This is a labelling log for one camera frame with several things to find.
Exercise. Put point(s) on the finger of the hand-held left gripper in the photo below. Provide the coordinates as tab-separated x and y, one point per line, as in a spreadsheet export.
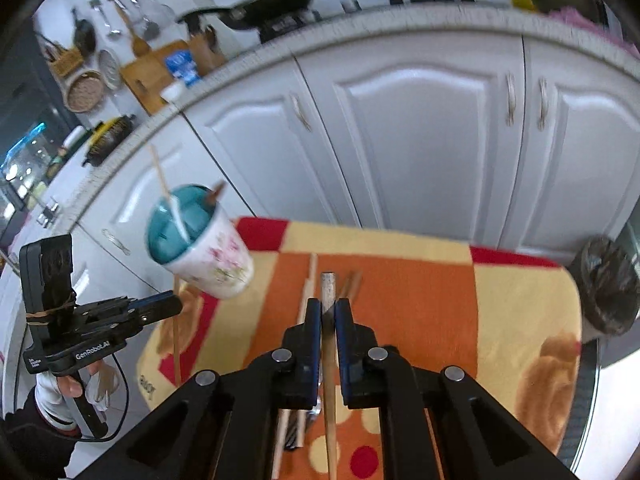
162	311
152	300

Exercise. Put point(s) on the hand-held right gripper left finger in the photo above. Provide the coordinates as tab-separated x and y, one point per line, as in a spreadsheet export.
312	340

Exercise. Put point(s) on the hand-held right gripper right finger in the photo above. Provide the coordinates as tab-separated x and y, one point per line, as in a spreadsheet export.
345	340

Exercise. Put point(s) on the light wooden chopstick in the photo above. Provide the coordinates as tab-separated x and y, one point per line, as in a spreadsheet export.
328	290
311	280
159	172

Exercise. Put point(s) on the white floral teal-rimmed utensil holder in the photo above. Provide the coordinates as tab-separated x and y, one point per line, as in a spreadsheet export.
220	260

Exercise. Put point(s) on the white plastic spoon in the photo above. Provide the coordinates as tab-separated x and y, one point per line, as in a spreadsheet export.
177	217

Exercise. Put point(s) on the dark wooden chopstick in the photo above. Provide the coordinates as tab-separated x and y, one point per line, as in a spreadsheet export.
216	194

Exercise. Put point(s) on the person's left hand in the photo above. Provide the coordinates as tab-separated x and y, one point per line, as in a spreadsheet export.
102	385

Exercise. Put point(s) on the printed yellow orange blanket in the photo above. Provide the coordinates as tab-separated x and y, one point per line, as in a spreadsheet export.
425	310

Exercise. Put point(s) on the grey metal utensil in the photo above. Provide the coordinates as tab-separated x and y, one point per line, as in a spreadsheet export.
297	432

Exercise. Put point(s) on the white cabinet door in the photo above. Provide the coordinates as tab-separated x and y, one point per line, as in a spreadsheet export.
250	125
150	170
410	135
585	150

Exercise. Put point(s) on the black yellow clay pot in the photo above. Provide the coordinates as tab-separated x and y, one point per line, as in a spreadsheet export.
110	137

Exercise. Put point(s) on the small white bowl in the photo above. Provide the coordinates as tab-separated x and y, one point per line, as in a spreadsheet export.
173	91

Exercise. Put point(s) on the round woven basket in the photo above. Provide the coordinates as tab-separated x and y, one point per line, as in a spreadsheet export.
85	91

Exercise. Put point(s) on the wooden cutting board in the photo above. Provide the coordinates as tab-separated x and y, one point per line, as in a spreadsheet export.
150	80

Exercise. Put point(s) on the blue carton box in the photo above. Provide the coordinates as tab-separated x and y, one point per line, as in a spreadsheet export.
183	67

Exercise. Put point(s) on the white round plate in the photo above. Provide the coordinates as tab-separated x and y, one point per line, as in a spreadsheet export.
110	69

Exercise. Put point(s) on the wooden knife block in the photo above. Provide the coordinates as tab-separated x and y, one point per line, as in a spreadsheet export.
206	52

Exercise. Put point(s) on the wicker utensil basket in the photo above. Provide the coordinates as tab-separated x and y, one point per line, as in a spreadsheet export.
65	60

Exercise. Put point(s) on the wooden hanging spatula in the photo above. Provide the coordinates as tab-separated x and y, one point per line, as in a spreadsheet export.
137	40

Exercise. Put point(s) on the black bag-lined trash bin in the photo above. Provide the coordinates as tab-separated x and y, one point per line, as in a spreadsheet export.
605	285

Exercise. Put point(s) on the black hanging ladle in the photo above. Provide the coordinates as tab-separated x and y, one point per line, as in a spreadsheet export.
84	35

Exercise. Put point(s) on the metal hanging skimmer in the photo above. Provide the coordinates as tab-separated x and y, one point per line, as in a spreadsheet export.
147	17

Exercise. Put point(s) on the metal hanging spatula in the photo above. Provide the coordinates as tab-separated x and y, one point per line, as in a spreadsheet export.
107	20

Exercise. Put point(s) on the black frying pan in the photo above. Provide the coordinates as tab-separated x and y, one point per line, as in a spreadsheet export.
270	2

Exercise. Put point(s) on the metal stove knob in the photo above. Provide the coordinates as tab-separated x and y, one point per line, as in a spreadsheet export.
351	5

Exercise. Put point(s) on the pink cloth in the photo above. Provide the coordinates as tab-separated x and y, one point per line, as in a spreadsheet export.
595	27

